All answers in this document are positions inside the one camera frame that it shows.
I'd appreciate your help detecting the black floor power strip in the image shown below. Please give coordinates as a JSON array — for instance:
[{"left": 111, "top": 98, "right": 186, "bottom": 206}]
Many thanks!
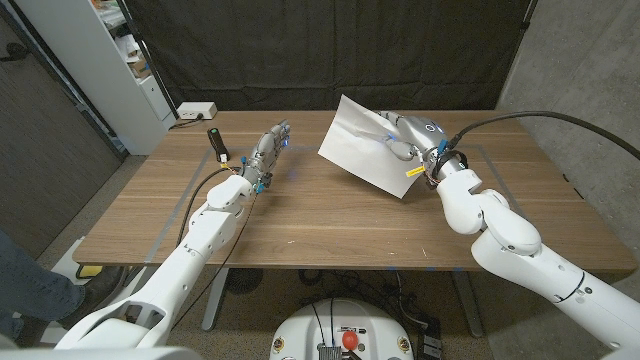
[{"left": 417, "top": 319, "right": 444, "bottom": 360}]

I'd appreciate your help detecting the white shelf cabinet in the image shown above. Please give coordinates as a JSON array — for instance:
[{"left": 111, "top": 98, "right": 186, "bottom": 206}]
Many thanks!
[{"left": 14, "top": 0, "right": 177, "bottom": 156}]

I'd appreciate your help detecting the black stand pole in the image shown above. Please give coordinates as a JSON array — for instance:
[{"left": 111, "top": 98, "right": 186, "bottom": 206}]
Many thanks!
[{"left": 115, "top": 0, "right": 180, "bottom": 120}]

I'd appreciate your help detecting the dark person shoe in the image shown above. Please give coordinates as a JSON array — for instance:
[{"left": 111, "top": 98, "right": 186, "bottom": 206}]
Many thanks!
[{"left": 57, "top": 265, "right": 129, "bottom": 331}]

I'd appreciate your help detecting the cardboard box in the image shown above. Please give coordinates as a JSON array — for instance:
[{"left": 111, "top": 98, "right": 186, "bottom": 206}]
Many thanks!
[{"left": 127, "top": 57, "right": 152, "bottom": 80}]

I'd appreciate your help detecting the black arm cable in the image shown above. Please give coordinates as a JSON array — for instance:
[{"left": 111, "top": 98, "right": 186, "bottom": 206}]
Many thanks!
[
  {"left": 177, "top": 166, "right": 241, "bottom": 246},
  {"left": 447, "top": 110, "right": 640, "bottom": 161}
]

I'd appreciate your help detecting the white robot torso base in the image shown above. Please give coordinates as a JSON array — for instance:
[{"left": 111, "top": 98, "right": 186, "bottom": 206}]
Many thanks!
[{"left": 269, "top": 298, "right": 415, "bottom": 360}]

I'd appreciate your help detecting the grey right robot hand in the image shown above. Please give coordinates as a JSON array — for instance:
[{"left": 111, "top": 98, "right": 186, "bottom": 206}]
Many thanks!
[{"left": 377, "top": 110, "right": 469, "bottom": 189}]

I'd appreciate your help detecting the person leg in jeans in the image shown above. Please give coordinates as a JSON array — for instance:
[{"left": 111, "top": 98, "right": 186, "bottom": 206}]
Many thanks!
[{"left": 0, "top": 229, "right": 86, "bottom": 346}]

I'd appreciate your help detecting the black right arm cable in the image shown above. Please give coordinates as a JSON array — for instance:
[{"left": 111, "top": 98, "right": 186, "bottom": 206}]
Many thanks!
[{"left": 447, "top": 110, "right": 640, "bottom": 161}]

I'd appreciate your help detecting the grey table leg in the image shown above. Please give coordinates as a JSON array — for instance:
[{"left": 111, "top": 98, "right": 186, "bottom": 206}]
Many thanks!
[
  {"left": 201, "top": 268, "right": 230, "bottom": 332},
  {"left": 452, "top": 272, "right": 485, "bottom": 339}
]

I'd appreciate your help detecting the white paper sheet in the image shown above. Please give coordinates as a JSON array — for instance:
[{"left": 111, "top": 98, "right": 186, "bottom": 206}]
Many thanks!
[{"left": 317, "top": 94, "right": 426, "bottom": 200}]

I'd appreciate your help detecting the black door handle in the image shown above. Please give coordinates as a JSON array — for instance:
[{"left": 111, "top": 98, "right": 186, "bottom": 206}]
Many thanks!
[{"left": 0, "top": 42, "right": 30, "bottom": 63}]

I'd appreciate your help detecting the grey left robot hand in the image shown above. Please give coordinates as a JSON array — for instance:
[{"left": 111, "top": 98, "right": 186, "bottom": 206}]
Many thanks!
[{"left": 239, "top": 118, "right": 292, "bottom": 194}]

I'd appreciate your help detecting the black backdrop curtain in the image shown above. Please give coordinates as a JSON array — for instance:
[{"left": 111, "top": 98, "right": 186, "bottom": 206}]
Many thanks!
[{"left": 122, "top": 0, "right": 539, "bottom": 112}]

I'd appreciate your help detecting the black round floor object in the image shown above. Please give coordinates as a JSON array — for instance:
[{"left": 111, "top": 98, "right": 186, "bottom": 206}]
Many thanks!
[{"left": 225, "top": 268, "right": 264, "bottom": 295}]

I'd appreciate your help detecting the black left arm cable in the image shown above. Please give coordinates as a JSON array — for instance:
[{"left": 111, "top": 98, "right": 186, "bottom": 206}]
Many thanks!
[{"left": 177, "top": 166, "right": 241, "bottom": 246}]

